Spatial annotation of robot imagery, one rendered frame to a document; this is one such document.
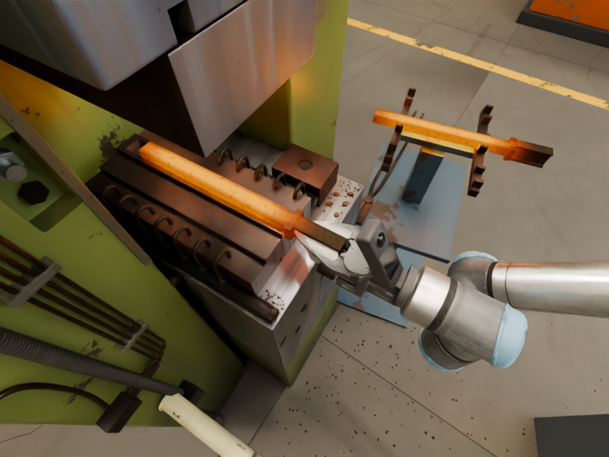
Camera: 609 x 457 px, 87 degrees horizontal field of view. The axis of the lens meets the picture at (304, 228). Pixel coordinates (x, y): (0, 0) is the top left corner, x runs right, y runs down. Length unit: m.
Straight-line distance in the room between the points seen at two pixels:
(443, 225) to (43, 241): 0.96
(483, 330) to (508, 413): 1.17
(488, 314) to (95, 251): 0.53
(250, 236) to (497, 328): 0.41
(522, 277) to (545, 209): 1.63
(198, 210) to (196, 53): 0.40
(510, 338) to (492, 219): 1.56
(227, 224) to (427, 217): 0.67
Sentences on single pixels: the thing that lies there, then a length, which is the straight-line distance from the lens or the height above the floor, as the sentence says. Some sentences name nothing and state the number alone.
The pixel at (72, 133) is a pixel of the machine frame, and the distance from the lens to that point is 0.82.
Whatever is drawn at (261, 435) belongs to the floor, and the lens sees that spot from 1.49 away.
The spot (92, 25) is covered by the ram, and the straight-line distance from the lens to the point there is 0.22.
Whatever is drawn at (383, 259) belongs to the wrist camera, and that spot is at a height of 1.06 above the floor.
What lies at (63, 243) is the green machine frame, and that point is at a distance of 0.45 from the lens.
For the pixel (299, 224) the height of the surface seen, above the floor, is 1.02.
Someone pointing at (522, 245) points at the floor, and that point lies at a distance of 2.05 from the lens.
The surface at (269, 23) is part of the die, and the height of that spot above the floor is 1.34.
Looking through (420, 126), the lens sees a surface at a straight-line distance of 0.91.
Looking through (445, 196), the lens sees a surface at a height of 0.65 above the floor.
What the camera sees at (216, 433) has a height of 0.64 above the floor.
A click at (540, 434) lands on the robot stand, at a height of 0.03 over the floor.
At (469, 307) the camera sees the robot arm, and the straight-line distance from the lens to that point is 0.53.
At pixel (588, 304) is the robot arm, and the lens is 0.64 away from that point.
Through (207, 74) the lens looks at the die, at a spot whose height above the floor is 1.34.
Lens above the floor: 1.48
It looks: 58 degrees down
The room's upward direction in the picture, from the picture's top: straight up
